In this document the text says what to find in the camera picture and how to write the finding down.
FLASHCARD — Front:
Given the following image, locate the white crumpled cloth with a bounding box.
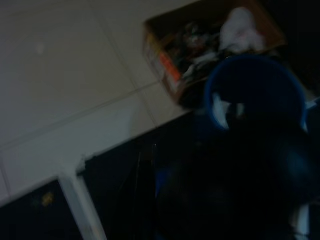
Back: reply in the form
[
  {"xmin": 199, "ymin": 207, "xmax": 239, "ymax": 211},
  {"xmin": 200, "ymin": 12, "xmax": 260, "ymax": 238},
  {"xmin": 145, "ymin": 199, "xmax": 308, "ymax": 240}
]
[{"xmin": 218, "ymin": 6, "xmax": 266, "ymax": 54}]

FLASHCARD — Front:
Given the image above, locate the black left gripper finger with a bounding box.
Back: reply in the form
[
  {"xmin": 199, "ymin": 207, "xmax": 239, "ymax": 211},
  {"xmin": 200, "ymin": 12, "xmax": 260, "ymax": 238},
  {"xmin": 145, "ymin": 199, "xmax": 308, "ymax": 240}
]
[{"xmin": 154, "ymin": 129, "xmax": 320, "ymax": 240}]

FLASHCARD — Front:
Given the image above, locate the blue plastic bucket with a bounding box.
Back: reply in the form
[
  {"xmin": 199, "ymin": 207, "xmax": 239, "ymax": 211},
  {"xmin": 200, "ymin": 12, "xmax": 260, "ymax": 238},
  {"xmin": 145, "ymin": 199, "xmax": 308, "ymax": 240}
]
[{"xmin": 202, "ymin": 53, "xmax": 309, "ymax": 133}]

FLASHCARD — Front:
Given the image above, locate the brown cardboard box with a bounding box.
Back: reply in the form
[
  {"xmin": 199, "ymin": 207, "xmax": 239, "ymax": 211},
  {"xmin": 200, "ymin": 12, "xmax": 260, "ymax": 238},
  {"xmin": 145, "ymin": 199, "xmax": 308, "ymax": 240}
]
[{"xmin": 142, "ymin": 0, "xmax": 288, "ymax": 107}]

